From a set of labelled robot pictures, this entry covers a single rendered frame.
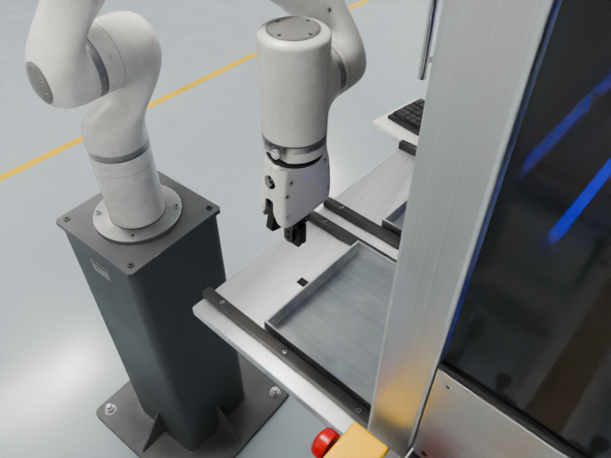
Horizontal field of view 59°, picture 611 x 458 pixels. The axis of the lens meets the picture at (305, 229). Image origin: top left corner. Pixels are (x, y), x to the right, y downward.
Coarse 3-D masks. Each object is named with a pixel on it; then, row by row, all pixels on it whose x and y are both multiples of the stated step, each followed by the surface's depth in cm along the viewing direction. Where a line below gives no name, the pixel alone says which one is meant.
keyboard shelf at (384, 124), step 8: (408, 104) 162; (392, 112) 159; (376, 120) 156; (384, 120) 156; (376, 128) 156; (384, 128) 154; (392, 128) 153; (400, 128) 153; (392, 136) 152; (400, 136) 150; (408, 136) 150; (416, 136) 150; (416, 144) 147
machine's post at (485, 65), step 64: (448, 0) 32; (512, 0) 29; (448, 64) 34; (512, 64) 31; (448, 128) 37; (512, 128) 34; (448, 192) 40; (448, 256) 43; (448, 320) 48; (384, 384) 62
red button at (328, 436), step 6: (324, 432) 68; (330, 432) 68; (318, 438) 67; (324, 438) 67; (330, 438) 67; (336, 438) 68; (312, 444) 68; (318, 444) 67; (324, 444) 67; (330, 444) 67; (312, 450) 68; (318, 450) 67; (324, 450) 67; (318, 456) 67
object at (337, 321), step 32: (352, 256) 107; (384, 256) 103; (320, 288) 101; (352, 288) 101; (384, 288) 101; (288, 320) 96; (320, 320) 96; (352, 320) 96; (384, 320) 96; (320, 352) 92; (352, 352) 92; (352, 384) 87
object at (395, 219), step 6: (402, 204) 114; (396, 210) 113; (402, 210) 115; (390, 216) 112; (396, 216) 115; (402, 216) 115; (384, 222) 110; (390, 222) 110; (396, 222) 114; (402, 222) 114; (390, 228) 110; (396, 228) 109; (402, 228) 113; (396, 234) 110
